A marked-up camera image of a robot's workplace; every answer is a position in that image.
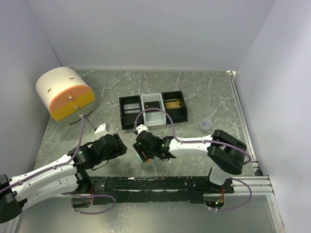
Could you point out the green card holder wallet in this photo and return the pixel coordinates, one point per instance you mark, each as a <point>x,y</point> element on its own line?
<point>142,162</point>

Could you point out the white middle tray bin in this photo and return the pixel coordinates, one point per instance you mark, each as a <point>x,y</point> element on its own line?
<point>153,117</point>

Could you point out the black tray bin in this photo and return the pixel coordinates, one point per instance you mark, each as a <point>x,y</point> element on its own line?
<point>177,115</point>
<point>128,120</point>

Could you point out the aluminium front rail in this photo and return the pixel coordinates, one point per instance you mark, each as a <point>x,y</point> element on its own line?
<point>259,185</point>

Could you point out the black cards in middle bin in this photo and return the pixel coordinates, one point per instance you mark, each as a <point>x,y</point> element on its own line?
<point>152,104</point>

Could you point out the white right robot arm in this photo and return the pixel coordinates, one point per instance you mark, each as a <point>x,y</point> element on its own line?
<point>227,152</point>

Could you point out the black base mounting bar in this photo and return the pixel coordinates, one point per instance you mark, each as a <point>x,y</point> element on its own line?
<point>153,189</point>

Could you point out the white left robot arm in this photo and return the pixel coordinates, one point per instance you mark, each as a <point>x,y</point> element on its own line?
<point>65,175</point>

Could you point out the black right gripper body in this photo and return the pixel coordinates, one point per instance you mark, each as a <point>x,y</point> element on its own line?
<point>144,153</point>

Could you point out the aluminium right side rail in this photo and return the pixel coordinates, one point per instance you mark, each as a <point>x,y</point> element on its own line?
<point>255,166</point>

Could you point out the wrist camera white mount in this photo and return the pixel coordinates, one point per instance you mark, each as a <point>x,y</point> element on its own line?
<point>102,130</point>
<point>140,128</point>

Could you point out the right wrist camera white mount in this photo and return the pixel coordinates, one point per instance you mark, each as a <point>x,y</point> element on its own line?
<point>140,128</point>

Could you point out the small clear plastic cup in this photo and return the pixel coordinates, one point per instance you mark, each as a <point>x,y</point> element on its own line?
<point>205,125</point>

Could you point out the aluminium rail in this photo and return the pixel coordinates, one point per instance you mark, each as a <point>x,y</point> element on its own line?
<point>255,166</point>
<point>259,185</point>

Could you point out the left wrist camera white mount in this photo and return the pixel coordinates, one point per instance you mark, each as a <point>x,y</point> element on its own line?
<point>102,130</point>

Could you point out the silver cards in left bin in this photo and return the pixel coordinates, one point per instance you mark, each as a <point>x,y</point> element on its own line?
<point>133,108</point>

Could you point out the black right tray bin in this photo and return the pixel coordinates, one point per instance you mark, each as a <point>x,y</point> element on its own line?
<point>177,115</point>

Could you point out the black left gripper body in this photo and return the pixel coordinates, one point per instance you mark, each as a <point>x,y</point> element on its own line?
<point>118,149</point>

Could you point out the black left tray bin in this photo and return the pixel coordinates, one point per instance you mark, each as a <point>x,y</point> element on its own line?
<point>128,120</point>

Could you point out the round drawer cabinet white orange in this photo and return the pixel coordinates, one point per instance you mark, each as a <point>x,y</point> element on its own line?
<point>65,94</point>

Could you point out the gold cards in right bin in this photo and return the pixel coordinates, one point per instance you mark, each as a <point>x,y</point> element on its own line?
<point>173,104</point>

